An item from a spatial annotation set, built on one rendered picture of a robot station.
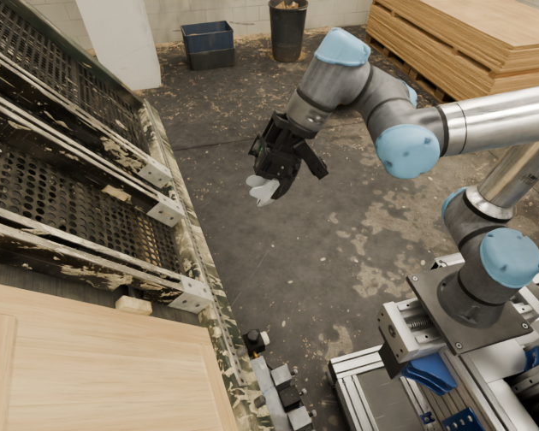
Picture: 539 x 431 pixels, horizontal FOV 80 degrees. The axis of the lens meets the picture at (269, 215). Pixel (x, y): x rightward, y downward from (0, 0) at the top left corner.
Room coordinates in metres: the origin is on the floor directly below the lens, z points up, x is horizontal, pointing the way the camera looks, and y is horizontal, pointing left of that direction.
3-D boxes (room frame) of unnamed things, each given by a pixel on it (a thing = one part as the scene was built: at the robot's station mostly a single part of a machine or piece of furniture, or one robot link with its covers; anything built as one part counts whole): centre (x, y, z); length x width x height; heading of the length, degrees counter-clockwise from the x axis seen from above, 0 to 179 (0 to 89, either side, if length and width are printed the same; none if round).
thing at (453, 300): (0.41, -0.52, 1.09); 0.15 x 0.15 x 0.10
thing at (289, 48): (4.67, -0.24, 0.33); 0.52 x 0.51 x 0.65; 15
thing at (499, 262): (0.41, -0.52, 1.20); 0.13 x 0.12 x 0.14; 1
